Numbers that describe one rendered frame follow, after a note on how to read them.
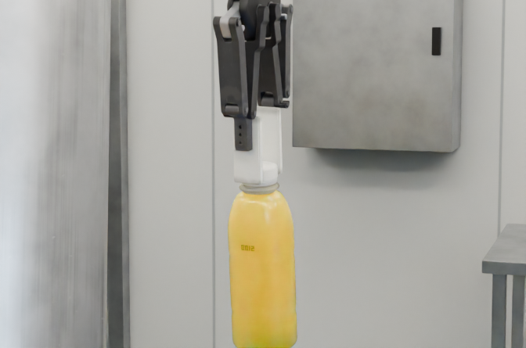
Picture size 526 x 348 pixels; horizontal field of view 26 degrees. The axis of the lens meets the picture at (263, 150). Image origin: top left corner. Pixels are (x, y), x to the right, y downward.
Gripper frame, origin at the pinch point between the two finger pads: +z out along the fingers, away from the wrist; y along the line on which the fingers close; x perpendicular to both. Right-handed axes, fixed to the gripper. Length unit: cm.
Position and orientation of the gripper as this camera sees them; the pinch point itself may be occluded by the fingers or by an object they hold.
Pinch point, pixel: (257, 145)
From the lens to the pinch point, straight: 116.6
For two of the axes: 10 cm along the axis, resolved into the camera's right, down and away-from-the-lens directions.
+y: 4.4, -2.1, 8.7
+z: 0.2, 9.7, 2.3
